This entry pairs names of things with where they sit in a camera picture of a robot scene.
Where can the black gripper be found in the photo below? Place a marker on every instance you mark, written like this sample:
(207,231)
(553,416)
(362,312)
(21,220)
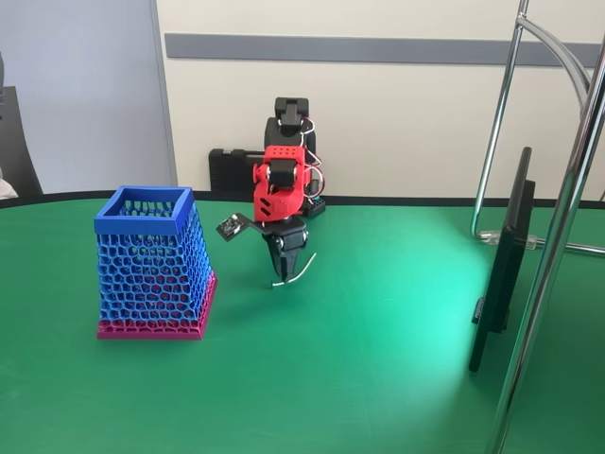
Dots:
(292,238)

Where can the white bent cable piece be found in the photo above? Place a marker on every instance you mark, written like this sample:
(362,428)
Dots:
(309,263)

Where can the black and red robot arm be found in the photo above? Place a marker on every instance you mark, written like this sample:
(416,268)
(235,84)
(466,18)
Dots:
(279,203)

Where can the blue and pink mesh basket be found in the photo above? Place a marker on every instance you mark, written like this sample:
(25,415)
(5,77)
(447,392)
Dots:
(137,225)

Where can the green table cloth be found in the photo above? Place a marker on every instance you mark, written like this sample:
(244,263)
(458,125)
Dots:
(331,354)

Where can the clear plastic stand clip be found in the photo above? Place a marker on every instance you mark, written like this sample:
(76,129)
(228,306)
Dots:
(489,236)

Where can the chrome tube stand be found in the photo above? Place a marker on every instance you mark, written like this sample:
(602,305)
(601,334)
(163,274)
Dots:
(543,284)

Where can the black perforated base mount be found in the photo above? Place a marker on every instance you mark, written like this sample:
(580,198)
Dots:
(316,208)

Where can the grey wall rail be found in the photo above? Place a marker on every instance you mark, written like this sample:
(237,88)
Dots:
(378,48)

